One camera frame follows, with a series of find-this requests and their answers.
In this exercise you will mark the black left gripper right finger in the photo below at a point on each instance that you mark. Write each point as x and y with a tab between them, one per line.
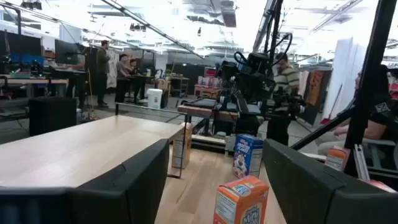
311	193

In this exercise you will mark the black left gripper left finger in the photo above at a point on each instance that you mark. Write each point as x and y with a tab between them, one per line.
124	193

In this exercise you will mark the orange Mini Wheats cereal box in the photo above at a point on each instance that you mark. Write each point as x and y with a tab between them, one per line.
239	202
335	158

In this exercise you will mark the blue Frosted Flakes cereal box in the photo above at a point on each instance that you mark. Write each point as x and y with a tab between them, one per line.
245	155

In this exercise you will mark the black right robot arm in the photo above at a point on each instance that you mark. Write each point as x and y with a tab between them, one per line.
258	63

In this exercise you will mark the person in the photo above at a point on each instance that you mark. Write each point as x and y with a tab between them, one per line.
373	129
134	67
102	68
122	74
286	81

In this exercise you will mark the silver aluminium extrusion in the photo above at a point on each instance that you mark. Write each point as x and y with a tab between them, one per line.
361	161

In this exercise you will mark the wooden workbench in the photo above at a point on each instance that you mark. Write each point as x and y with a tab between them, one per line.
199	110

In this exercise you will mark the white partition panel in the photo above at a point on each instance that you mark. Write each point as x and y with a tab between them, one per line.
345	77

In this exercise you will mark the white bin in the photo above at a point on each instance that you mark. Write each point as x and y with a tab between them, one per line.
154	99

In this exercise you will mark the black cabinet box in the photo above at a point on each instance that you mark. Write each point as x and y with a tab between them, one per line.
52	116

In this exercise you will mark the wooden desk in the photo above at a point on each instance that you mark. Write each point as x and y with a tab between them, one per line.
31	81

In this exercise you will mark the black monitor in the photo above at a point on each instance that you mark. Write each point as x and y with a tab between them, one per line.
21	43
66	52

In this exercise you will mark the wooden shelf with black frame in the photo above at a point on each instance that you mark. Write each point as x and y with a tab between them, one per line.
77	149

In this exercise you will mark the black frame post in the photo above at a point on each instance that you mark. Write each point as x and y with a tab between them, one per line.
275	28
370	77

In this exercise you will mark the black diagonal frame brace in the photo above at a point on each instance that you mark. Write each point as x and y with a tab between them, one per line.
323	127

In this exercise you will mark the black overhead frame beam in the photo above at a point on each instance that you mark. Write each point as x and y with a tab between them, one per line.
149	26

